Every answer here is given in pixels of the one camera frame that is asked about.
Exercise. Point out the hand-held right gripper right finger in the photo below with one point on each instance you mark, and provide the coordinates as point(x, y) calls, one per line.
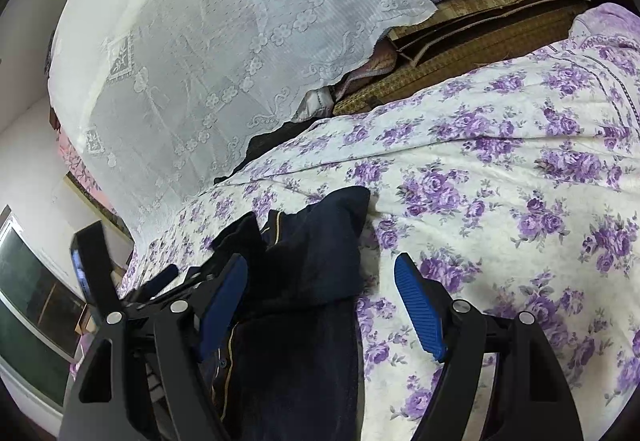
point(419, 311)

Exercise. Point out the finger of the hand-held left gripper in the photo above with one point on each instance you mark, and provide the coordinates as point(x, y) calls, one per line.
point(160, 277)
point(95, 261)

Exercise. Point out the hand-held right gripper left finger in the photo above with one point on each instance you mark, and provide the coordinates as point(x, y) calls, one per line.
point(225, 301)

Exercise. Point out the dark navy pants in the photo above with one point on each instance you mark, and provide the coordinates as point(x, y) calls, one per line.
point(300, 246)

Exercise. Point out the window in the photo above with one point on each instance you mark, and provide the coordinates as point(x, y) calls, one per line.
point(30, 301)

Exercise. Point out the pink floral cloth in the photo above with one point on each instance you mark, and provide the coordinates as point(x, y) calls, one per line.
point(75, 161)

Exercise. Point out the purple floral blanket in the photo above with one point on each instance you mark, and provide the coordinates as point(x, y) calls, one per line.
point(500, 181)

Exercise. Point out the small white cloth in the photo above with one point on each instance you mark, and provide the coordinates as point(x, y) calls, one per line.
point(315, 105)

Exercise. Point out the large white lace cloth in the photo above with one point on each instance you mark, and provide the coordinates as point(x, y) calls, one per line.
point(200, 46)

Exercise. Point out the pink striped cloth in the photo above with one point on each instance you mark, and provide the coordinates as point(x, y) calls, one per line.
point(370, 67)

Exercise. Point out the brown woven straw mat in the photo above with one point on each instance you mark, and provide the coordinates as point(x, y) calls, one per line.
point(475, 46)

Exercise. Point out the wooden frame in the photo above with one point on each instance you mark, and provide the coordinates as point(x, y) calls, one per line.
point(95, 203)

